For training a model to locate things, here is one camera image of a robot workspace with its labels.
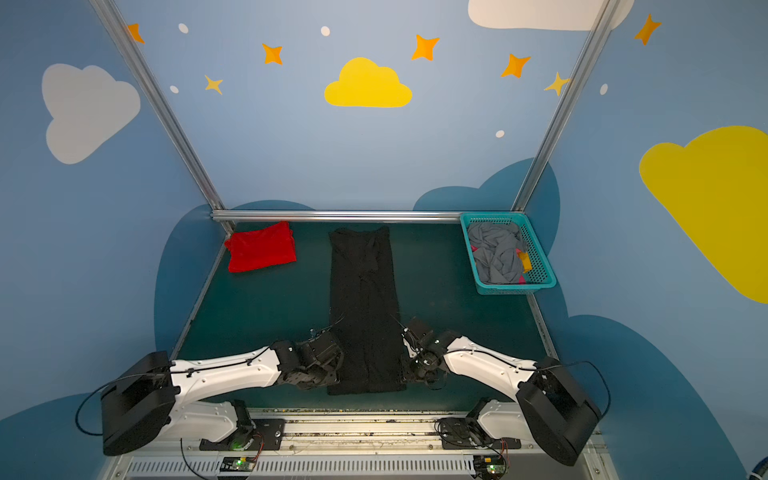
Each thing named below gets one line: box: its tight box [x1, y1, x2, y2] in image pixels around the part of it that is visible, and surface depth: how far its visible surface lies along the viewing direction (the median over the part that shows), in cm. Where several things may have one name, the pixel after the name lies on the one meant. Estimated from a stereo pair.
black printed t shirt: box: [327, 226, 406, 395], surface depth 106 cm
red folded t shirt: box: [224, 221, 297, 273], surface depth 116 cm
